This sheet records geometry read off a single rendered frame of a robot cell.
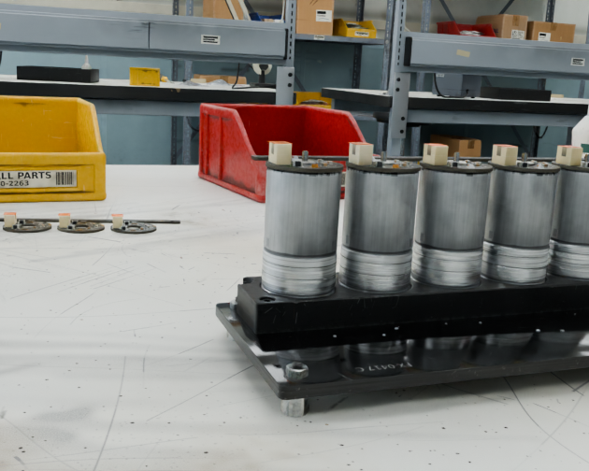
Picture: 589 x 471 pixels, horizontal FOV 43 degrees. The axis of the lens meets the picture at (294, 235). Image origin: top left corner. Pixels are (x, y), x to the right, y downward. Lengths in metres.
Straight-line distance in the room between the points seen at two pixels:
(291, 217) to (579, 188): 0.11
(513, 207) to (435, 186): 0.03
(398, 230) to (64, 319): 0.12
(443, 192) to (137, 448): 0.13
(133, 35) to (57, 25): 0.23
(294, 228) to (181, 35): 2.31
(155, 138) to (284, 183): 4.45
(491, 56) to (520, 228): 2.69
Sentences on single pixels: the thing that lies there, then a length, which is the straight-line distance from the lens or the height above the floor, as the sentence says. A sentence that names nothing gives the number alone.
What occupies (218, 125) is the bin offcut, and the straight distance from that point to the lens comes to 0.58.
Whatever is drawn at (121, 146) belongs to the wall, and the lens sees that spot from 4.66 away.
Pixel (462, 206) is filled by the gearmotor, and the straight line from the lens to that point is 0.26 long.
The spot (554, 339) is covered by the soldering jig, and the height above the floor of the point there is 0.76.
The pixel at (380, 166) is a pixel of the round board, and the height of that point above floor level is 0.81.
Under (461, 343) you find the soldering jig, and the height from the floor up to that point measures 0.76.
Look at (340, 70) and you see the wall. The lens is 4.97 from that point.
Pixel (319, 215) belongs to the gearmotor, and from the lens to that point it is 0.24.
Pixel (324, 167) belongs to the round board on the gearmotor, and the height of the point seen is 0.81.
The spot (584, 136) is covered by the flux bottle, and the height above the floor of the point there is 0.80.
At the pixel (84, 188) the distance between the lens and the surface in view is 0.51.
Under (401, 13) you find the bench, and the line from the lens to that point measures 2.82.
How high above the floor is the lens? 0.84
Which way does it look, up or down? 13 degrees down
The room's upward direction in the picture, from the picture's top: 3 degrees clockwise
